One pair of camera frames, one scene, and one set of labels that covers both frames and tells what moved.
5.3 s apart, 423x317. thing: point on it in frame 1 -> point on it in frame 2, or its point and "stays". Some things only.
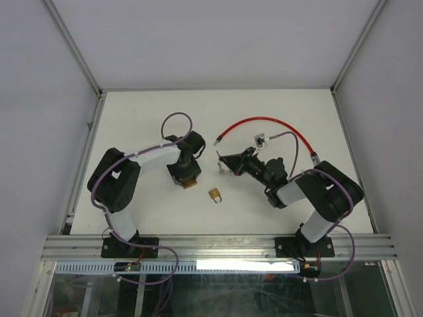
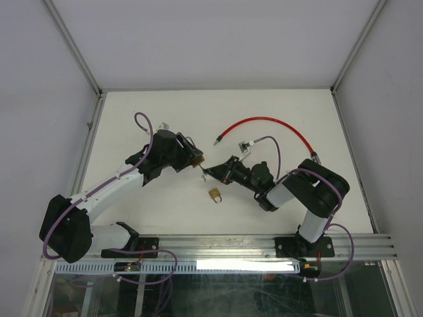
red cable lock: [314, 156] stays
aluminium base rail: [216, 248] stays
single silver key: [221, 170] -> [202, 176]
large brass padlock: [189, 182] -> [197, 160]
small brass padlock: [214, 193] stays
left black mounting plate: [114, 247] stays
